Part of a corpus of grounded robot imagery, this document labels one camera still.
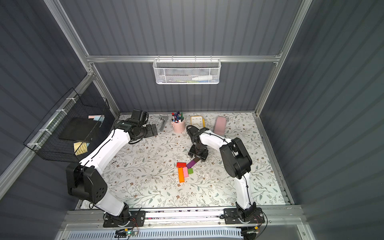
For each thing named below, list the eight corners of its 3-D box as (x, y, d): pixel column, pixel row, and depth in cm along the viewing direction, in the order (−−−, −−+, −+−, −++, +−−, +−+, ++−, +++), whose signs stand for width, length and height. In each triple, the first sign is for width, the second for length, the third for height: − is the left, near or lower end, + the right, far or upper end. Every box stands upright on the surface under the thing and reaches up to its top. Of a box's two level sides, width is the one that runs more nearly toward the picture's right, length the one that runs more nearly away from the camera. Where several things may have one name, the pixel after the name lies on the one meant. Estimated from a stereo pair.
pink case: (213, 134, 109) (213, 132, 107) (214, 117, 120) (215, 115, 118) (225, 135, 109) (226, 133, 106) (225, 119, 119) (226, 116, 117)
